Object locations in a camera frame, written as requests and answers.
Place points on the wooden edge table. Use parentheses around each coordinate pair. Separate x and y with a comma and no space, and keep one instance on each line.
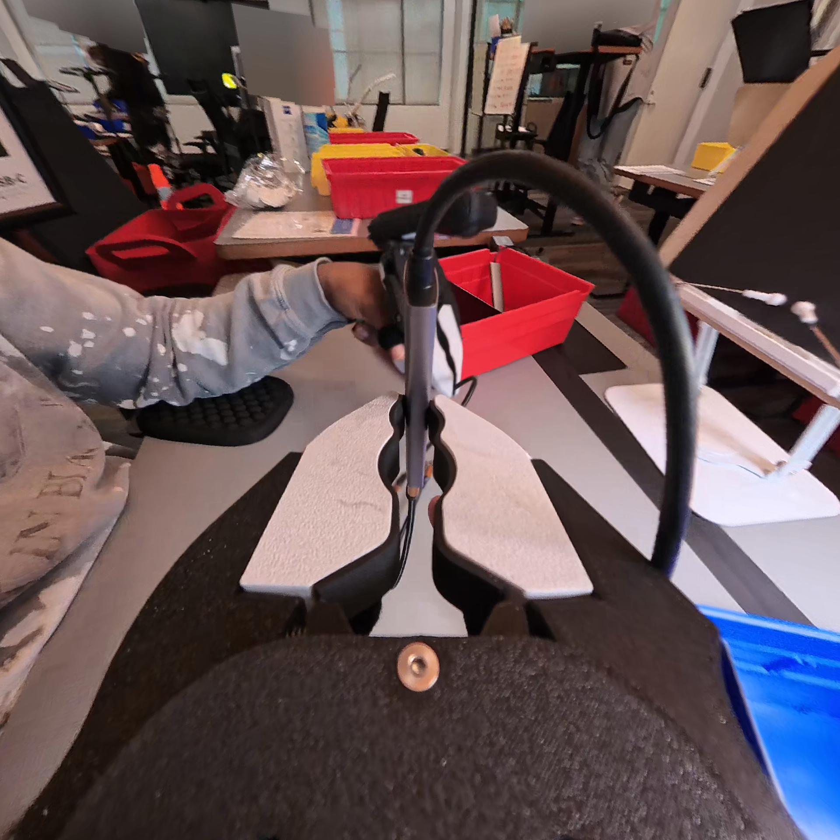
(295,248)

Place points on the black board wooden rim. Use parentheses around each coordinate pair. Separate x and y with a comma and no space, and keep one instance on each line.
(774,229)

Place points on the yellow crate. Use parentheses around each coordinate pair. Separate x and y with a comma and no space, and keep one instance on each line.
(348,152)

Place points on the red plastic bin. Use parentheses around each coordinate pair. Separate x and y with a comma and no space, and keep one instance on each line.
(525,328)

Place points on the person's left forearm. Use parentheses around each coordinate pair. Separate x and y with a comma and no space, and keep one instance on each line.
(164,341)

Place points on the white carton box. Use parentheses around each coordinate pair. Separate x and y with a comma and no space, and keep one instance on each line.
(285,131)

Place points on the red tote bag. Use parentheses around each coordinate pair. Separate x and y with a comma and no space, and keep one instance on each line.
(151,249)

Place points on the red crate white label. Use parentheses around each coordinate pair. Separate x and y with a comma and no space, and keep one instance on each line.
(374,190)

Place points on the silver foil bag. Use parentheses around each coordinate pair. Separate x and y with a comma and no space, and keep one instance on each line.
(262,180)

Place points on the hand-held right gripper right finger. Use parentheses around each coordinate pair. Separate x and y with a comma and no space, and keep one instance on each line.
(505,518)

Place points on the black bin divider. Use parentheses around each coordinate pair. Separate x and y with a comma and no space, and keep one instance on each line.
(472,305)

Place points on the small orange cone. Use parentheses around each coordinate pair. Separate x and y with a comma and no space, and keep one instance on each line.
(159,182)

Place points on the person's left hand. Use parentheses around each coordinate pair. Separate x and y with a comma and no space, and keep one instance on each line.
(354,295)

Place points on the blue plastic bin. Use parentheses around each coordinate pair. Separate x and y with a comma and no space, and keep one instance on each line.
(787,695)

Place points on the whiteboard on easel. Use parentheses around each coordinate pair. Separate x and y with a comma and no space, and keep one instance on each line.
(505,75)

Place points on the black framed white sign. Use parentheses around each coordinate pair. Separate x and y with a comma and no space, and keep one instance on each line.
(19,177)

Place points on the blue white wipes canister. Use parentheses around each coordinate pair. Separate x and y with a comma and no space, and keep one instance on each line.
(316,131)

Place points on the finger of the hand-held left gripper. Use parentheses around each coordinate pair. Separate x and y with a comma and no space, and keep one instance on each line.
(446,380)
(451,321)

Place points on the paper sheets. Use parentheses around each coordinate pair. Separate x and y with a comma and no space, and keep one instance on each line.
(282,225)

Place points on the black monitor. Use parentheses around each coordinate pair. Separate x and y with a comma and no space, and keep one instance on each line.
(771,39)

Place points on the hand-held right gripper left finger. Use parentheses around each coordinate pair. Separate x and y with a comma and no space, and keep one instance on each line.
(328,512)

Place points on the black honeycomb pad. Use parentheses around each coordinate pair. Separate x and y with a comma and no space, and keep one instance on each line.
(223,413)

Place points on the plain red crate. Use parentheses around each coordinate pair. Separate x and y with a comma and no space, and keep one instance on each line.
(374,138)

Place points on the person's torso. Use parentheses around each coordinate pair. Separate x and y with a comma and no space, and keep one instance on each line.
(46,492)

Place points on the dark leg desk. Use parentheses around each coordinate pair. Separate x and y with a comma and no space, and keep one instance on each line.
(663,180)

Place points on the yellow bin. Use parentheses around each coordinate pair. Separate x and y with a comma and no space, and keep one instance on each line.
(712,154)

